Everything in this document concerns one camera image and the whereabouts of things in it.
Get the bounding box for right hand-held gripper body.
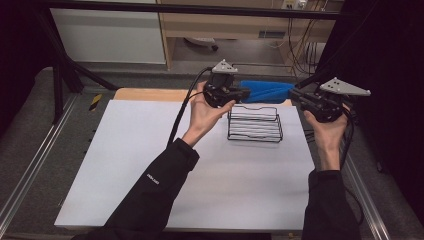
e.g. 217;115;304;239
294;77;372;124

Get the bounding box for black wire rack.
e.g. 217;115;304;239
227;63;299;144

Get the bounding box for right hand-held gripper cable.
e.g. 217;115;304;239
339;105;365;226

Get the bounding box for person's left hand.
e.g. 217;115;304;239
181;81;237;148

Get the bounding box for person's right hand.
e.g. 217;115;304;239
303;103;351;153

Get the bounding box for hanging black cables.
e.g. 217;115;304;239
287;18;322;76

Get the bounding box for blue towel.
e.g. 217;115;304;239
239;79;296;105

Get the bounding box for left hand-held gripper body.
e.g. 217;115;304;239
203;59;242;109

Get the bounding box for left hand-held gripper cable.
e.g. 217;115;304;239
166;66;214;148

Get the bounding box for chair base with caster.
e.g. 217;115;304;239
184;36;220;52

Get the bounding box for black metal crossbar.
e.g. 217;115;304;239
46;0;351;21

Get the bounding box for aluminium rail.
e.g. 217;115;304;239
339;146;392;240
0;95;80;231

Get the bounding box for black curtain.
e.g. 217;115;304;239
0;0;55;136
319;0;424;219

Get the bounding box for light wooden desk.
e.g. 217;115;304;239
156;0;345;70

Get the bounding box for white cabinet panel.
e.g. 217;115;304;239
49;8;167;65

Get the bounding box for white table mat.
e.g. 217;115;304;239
54;99;337;233

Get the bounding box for white power strip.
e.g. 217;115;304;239
281;0;308;10

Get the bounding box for hand-held gripper cable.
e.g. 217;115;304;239
166;66;214;148
339;105;365;226

